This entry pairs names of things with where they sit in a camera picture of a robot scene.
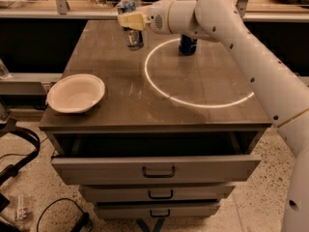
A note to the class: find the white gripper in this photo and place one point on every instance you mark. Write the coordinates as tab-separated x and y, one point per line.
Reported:
157	19

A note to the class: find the redbull can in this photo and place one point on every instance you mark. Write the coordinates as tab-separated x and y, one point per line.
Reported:
134	38

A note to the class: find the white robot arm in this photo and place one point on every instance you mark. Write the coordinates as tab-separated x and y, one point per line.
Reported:
283	96

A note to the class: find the blue pepsi can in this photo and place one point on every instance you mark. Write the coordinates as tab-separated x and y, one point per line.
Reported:
187	45

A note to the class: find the white paper bowl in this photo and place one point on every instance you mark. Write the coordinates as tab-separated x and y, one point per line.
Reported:
76	93

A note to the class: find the grey drawer cabinet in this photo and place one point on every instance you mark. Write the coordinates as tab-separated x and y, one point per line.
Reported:
157	103

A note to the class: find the clear plastic bottle on floor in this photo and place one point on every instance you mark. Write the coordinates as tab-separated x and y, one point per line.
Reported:
21	211

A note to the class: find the metal railing frame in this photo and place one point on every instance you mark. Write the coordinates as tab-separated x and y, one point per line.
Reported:
251	10

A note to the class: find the top drawer with black handle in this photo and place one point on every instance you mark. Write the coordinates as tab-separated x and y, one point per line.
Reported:
155	170

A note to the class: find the drawer with black handle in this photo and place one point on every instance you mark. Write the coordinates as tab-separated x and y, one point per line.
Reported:
160	209
96	194
155	170

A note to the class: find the middle drawer with black handle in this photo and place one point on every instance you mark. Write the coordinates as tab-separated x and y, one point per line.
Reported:
96	194

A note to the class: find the bottom drawer with black handle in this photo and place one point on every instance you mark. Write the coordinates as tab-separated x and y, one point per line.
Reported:
160	209

